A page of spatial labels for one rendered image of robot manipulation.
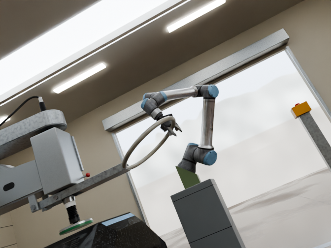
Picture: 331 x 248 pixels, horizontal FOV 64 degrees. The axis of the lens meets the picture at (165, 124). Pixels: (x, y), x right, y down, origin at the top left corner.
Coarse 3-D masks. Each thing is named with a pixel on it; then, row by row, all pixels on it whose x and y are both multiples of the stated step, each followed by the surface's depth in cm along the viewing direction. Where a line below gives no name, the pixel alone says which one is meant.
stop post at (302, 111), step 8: (304, 104) 201; (296, 112) 202; (304, 112) 200; (304, 120) 201; (312, 120) 199; (304, 128) 206; (312, 128) 198; (312, 136) 198; (320, 136) 196; (320, 144) 195; (328, 144) 193; (320, 152) 195; (328, 152) 192; (328, 160) 192; (328, 168) 197
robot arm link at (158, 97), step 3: (153, 93) 210; (156, 93) 207; (159, 93) 205; (162, 93) 205; (150, 96) 210; (153, 96) 204; (156, 96) 203; (159, 96) 203; (162, 96) 204; (165, 96) 206; (156, 99) 201; (159, 99) 202; (162, 99) 204; (165, 99) 206; (156, 102) 201; (159, 102) 202; (162, 102) 205; (159, 105) 204
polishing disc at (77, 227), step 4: (92, 220) 174; (80, 224) 165; (84, 224) 167; (88, 224) 181; (68, 228) 164; (72, 228) 163; (76, 228) 171; (60, 232) 166; (64, 232) 164; (68, 232) 176
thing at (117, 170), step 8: (112, 168) 174; (120, 168) 173; (96, 176) 174; (104, 176) 173; (112, 176) 177; (80, 184) 174; (88, 184) 174; (96, 184) 178; (64, 192) 175; (72, 192) 174; (80, 192) 184; (48, 200) 175; (56, 200) 174; (32, 208) 171; (40, 208) 174; (48, 208) 185
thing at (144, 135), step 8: (160, 120) 164; (168, 120) 170; (152, 128) 159; (144, 136) 158; (168, 136) 199; (136, 144) 158; (160, 144) 201; (128, 152) 160; (152, 152) 201; (144, 160) 197; (128, 168) 179
